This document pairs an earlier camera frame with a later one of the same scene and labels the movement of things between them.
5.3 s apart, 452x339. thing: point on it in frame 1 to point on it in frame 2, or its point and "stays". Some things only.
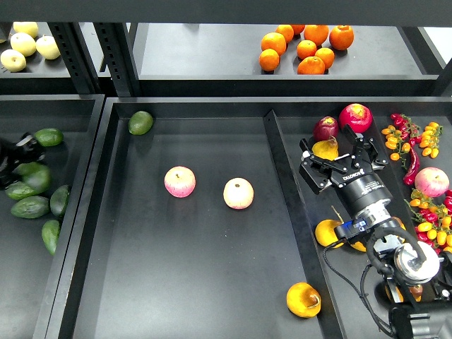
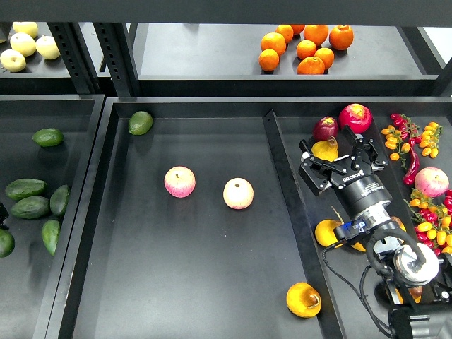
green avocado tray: x=36 y=179 to x=7 y=243
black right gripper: x=358 y=188 stays
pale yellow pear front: x=13 y=61 stays
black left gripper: x=27 y=150 to x=3 y=215
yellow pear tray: x=303 y=300 stays
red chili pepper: x=409 y=177 stays
